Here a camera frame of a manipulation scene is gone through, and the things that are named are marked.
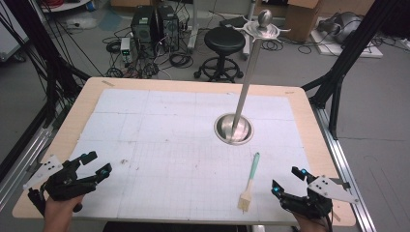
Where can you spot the strip of tan tape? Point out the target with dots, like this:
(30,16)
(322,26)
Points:
(289,92)
(108,83)

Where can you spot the white grid mat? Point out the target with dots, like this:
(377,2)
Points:
(161,145)

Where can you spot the small white power unit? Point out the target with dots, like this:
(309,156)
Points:
(125,48)

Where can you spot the black computer tower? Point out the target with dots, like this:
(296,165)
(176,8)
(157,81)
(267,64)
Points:
(143,29)
(168,27)

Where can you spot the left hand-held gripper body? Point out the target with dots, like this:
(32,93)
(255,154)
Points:
(66,187)

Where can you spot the grey rounded device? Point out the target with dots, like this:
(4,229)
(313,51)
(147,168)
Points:
(343,24)

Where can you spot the cardboard box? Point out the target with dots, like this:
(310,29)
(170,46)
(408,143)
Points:
(303,17)

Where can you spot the black round stool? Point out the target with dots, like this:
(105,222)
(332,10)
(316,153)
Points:
(224,42)

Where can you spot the grey metal stand post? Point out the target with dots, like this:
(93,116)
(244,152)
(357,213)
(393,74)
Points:
(194,29)

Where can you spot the person's right hand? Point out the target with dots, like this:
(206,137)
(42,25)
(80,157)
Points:
(310,225)

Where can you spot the black metal frame stand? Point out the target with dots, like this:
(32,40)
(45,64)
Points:
(335,77)
(48,74)

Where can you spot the metal utensil stand with hooks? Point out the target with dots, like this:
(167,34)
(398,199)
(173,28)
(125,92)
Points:
(245,93)

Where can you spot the person's left hand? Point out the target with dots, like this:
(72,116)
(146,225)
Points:
(61,214)

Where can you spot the white flat board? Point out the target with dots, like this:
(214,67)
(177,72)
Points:
(354,51)

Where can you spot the aluminium rail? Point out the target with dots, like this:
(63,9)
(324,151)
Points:
(345,167)
(22,161)

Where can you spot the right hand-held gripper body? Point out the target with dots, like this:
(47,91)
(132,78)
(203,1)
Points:
(317,199)

